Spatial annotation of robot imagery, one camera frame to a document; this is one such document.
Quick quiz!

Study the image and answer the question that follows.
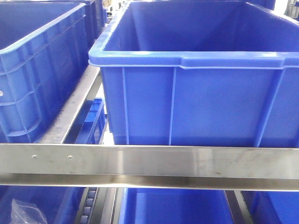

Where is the blue plastic bin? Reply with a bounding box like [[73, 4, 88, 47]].
[[89, 0, 299, 147], [0, 1, 88, 143]]

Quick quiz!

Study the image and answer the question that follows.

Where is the clear plastic bag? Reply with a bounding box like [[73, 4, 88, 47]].
[[10, 199, 48, 224]]

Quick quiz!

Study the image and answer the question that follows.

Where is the lower blue bin centre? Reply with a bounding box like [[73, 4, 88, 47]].
[[119, 188, 233, 224]]

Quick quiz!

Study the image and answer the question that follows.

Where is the blue plastic bin left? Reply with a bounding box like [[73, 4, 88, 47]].
[[0, 1, 88, 143]]

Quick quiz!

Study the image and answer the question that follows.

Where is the lower blue bin right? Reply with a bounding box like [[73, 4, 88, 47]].
[[242, 191, 299, 224]]

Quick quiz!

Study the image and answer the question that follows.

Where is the roller conveyor track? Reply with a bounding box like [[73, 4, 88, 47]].
[[78, 187, 99, 224]]

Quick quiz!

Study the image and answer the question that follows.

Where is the blue plastic bin centre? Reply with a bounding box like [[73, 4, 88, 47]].
[[89, 0, 299, 147]]

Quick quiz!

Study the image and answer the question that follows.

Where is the lower blue bin left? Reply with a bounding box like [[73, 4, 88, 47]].
[[0, 186, 84, 224]]

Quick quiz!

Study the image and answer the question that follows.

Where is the stainless steel shelf rail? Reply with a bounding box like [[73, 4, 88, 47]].
[[0, 144, 299, 191]]

